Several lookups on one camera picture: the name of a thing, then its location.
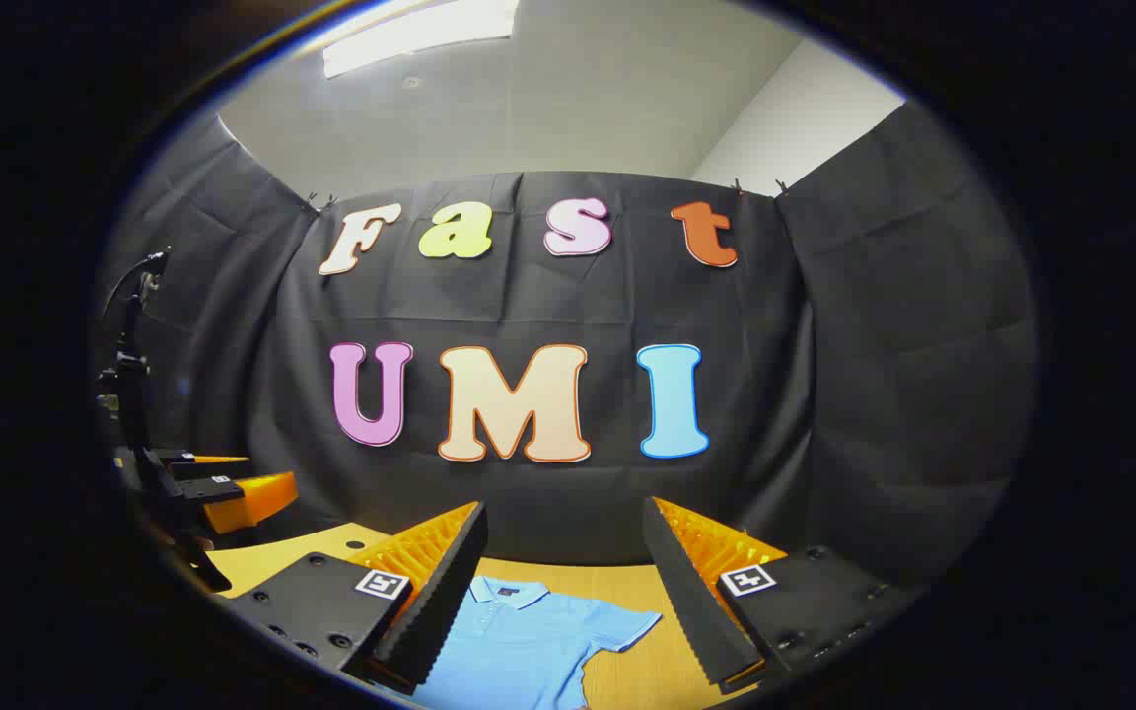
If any light blue T-shirt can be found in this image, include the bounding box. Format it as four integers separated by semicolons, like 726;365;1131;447
410;575;663;710

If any ceiling light panel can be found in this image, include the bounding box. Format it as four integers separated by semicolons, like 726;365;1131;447
321;0;520;80

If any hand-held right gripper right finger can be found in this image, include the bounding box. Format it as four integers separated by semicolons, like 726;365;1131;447
642;496;924;696

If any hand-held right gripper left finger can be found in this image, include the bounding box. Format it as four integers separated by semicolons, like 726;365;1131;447
230;500;490;696

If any black backdrop cloth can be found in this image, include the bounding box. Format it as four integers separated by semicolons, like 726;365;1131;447
95;99;1040;593

